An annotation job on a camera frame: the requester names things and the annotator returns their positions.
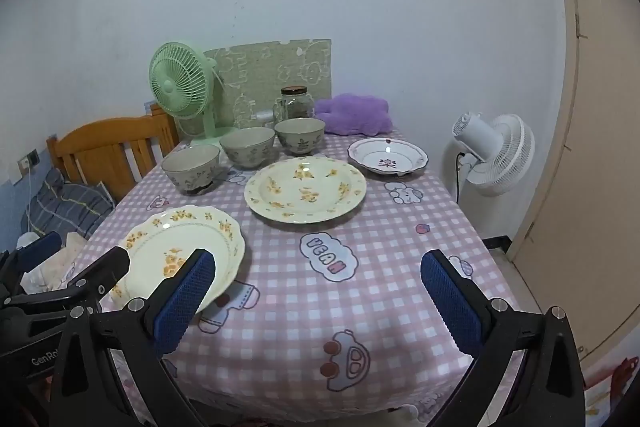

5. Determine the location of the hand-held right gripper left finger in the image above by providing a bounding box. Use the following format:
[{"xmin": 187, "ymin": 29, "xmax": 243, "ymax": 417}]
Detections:
[{"xmin": 47, "ymin": 248, "xmax": 217, "ymax": 427}]

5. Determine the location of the wooden chair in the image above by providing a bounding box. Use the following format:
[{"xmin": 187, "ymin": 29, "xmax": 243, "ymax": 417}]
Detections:
[{"xmin": 46, "ymin": 103, "xmax": 181, "ymax": 202}]

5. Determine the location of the pink checked tablecloth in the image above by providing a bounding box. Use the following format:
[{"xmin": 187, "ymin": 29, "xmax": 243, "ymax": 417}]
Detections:
[{"xmin": 67, "ymin": 127, "xmax": 526, "ymax": 413}]

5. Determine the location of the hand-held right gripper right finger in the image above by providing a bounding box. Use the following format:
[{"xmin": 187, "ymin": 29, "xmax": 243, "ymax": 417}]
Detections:
[{"xmin": 420, "ymin": 249, "xmax": 586, "ymax": 427}]

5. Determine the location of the grey floral ceramic bowl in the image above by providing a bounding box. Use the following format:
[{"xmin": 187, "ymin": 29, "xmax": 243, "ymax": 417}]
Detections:
[
  {"xmin": 274, "ymin": 118, "xmax": 327, "ymax": 156},
  {"xmin": 161, "ymin": 144, "xmax": 222, "ymax": 194},
  {"xmin": 220, "ymin": 127, "xmax": 277, "ymax": 169}
]

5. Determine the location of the large round yellow floral plate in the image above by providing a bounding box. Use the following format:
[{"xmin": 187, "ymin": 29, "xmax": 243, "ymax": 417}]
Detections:
[{"xmin": 244, "ymin": 157, "xmax": 368, "ymax": 225}]

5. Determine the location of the white crumpled cloth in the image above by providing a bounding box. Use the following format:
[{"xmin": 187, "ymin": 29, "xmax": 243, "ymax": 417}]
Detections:
[{"xmin": 20, "ymin": 232, "xmax": 81, "ymax": 294}]

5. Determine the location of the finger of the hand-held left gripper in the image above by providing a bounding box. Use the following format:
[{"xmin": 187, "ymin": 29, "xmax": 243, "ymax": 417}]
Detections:
[
  {"xmin": 66, "ymin": 246, "xmax": 132, "ymax": 314},
  {"xmin": 15, "ymin": 231, "xmax": 64, "ymax": 274}
]

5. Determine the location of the cream wooden door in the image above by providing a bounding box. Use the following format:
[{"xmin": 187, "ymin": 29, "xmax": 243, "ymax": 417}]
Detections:
[{"xmin": 510, "ymin": 0, "xmax": 640, "ymax": 358}]

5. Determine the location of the white red-rimmed plate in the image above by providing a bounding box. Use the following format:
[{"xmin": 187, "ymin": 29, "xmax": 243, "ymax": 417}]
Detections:
[{"xmin": 348, "ymin": 137, "xmax": 429, "ymax": 178}]

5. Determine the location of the purple plush pillow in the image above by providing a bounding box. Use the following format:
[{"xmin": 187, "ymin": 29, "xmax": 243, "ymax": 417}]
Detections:
[{"xmin": 314, "ymin": 93, "xmax": 393, "ymax": 136}]

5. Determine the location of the glass jar with dark lid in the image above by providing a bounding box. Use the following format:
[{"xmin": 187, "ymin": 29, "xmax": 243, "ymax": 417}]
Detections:
[{"xmin": 279, "ymin": 86, "xmax": 315, "ymax": 122}]

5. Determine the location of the wall socket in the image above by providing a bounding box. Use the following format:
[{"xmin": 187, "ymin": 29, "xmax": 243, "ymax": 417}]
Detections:
[{"xmin": 17, "ymin": 149, "xmax": 40, "ymax": 174}]

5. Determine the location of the green printed board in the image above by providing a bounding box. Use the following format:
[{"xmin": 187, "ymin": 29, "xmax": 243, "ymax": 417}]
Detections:
[{"xmin": 202, "ymin": 39, "xmax": 332, "ymax": 130}]

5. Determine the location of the black fan cable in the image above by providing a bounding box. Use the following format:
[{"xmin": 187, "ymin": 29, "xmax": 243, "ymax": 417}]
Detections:
[{"xmin": 454, "ymin": 151, "xmax": 466, "ymax": 204}]

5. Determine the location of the scalloped yellow floral plate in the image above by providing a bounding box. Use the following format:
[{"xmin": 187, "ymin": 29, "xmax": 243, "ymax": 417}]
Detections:
[{"xmin": 111, "ymin": 205, "xmax": 246, "ymax": 314}]

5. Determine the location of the dark striped bedding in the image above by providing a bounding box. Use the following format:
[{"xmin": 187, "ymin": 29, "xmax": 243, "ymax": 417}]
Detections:
[{"xmin": 27, "ymin": 169, "xmax": 116, "ymax": 240}]

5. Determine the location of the green desk fan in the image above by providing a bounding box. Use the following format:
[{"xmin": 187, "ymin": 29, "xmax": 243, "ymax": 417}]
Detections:
[{"xmin": 148, "ymin": 41, "xmax": 236, "ymax": 148}]

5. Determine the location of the white standing fan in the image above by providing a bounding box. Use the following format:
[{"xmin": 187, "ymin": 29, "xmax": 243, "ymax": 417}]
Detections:
[{"xmin": 451, "ymin": 111, "xmax": 536, "ymax": 198}]

